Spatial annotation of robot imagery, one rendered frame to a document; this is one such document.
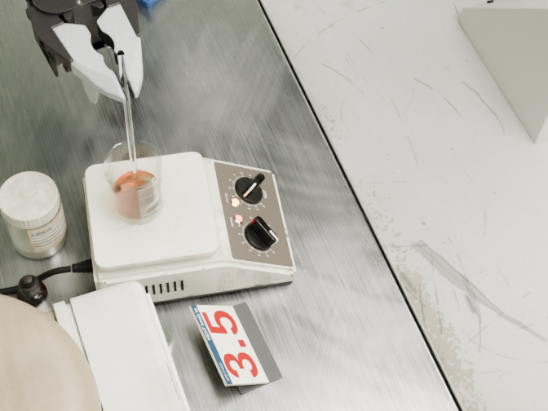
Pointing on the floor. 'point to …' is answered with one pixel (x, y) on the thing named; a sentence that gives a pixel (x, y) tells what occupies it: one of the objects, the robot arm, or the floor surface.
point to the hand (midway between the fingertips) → (123, 81)
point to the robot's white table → (435, 182)
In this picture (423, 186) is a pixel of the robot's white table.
